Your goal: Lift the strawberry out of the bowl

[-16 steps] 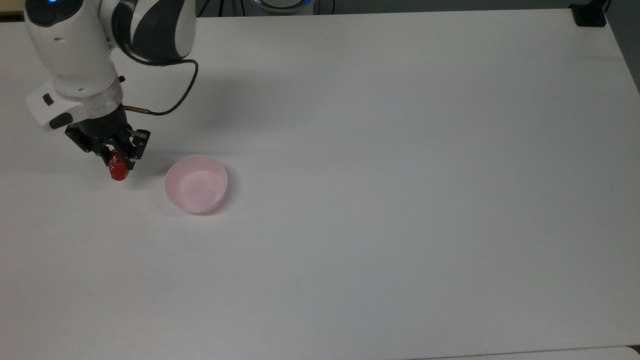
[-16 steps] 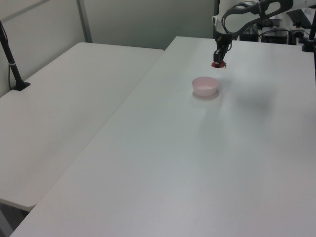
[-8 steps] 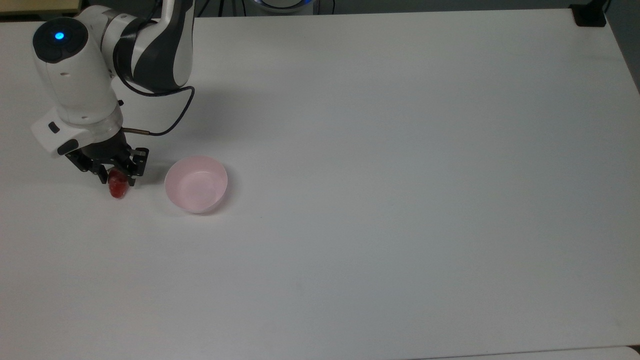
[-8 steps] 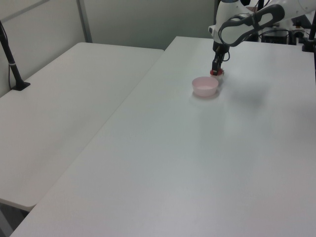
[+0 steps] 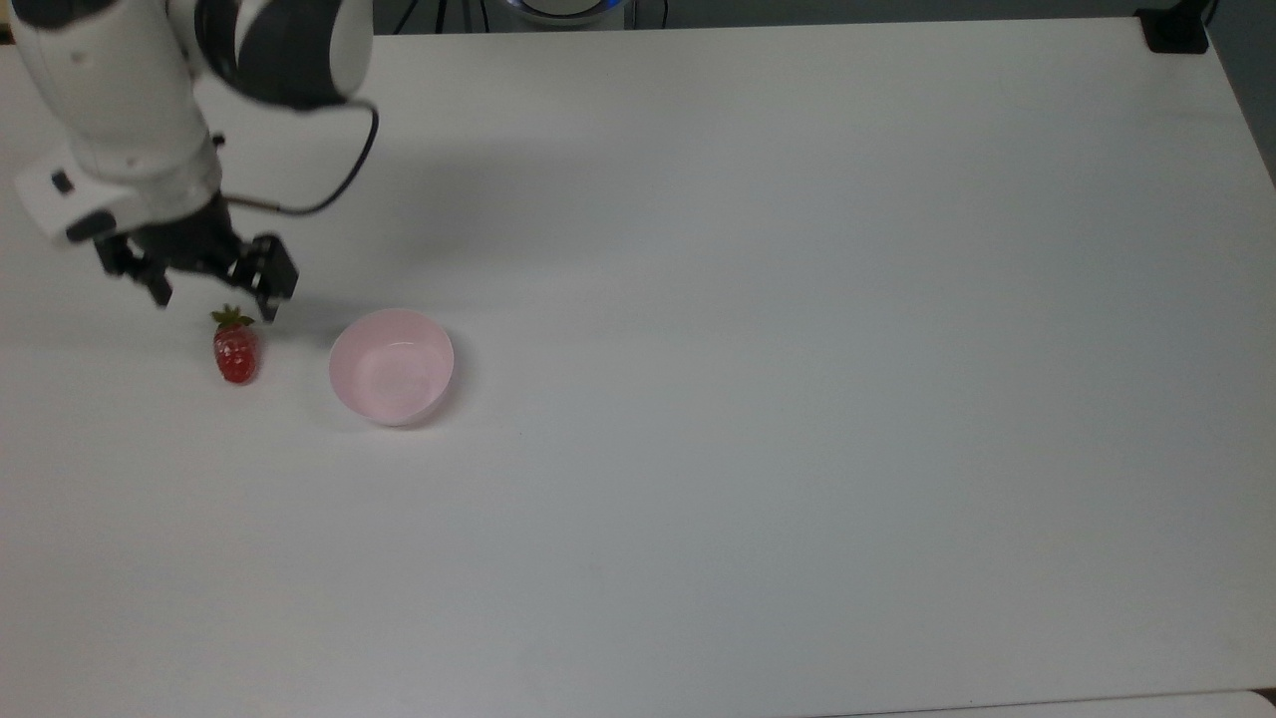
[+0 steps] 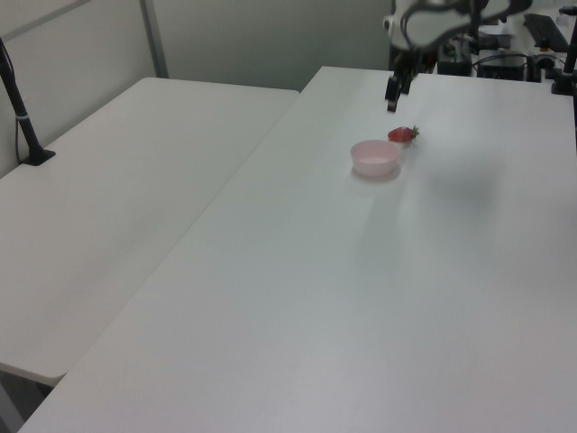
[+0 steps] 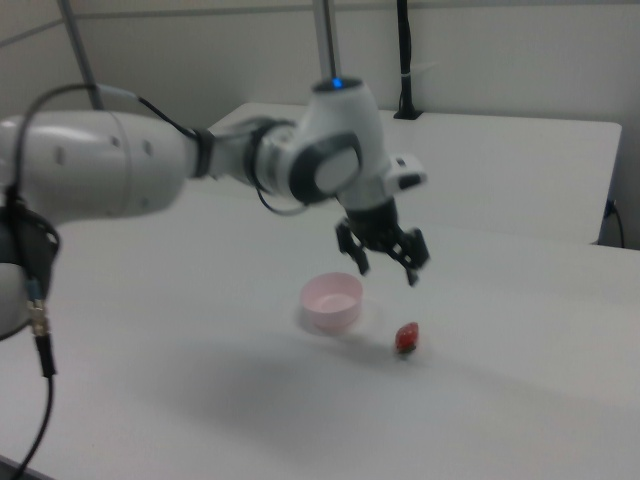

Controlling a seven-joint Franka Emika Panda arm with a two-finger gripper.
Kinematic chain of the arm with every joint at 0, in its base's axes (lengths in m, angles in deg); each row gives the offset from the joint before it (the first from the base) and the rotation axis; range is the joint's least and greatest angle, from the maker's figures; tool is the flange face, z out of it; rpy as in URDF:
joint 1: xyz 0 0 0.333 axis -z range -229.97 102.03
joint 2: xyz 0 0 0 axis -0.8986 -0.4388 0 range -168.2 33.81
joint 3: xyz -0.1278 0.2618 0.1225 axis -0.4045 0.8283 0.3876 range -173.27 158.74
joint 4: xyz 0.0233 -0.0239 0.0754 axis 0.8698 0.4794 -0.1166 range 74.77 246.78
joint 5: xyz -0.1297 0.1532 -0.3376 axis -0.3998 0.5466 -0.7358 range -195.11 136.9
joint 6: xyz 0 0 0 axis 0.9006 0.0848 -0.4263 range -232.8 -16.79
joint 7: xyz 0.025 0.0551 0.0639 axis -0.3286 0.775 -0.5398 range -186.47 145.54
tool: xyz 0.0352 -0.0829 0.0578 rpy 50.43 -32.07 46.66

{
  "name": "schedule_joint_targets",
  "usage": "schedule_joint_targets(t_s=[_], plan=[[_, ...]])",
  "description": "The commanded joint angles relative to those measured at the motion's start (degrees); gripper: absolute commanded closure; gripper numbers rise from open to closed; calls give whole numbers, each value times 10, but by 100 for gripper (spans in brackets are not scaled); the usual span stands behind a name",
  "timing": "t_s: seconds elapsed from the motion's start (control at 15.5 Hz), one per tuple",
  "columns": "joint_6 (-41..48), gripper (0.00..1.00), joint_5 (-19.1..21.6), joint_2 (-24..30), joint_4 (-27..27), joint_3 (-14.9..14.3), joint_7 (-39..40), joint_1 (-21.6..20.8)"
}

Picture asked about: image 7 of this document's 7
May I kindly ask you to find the pink plastic bowl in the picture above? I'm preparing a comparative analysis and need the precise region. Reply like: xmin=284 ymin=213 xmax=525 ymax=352
xmin=299 ymin=271 xmax=365 ymax=336

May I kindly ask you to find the black cable behind table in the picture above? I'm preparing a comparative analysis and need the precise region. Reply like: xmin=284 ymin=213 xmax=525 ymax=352
xmin=603 ymin=198 xmax=627 ymax=249

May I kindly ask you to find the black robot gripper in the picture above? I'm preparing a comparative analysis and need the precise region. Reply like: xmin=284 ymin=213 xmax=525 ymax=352
xmin=334 ymin=196 xmax=432 ymax=288

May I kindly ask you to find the black pole with base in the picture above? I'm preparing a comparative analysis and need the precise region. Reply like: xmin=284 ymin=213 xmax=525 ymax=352
xmin=392 ymin=0 xmax=425 ymax=121

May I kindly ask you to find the red strawberry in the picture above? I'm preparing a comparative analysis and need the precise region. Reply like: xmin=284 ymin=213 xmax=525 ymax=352
xmin=393 ymin=320 xmax=421 ymax=358

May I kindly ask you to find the black wrist loop cable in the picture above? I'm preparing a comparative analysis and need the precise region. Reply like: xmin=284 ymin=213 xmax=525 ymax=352
xmin=252 ymin=182 xmax=314 ymax=218

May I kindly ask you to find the grey metal post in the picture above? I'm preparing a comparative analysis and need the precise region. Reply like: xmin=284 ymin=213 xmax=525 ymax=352
xmin=55 ymin=0 xmax=106 ymax=111
xmin=311 ymin=0 xmax=342 ymax=84

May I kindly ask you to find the black arm cable with connector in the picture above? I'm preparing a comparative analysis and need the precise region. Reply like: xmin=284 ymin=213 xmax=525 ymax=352
xmin=0 ymin=83 xmax=215 ymax=480

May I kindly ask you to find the black cable bracket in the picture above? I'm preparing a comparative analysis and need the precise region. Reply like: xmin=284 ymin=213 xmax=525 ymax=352
xmin=0 ymin=197 xmax=62 ymax=304

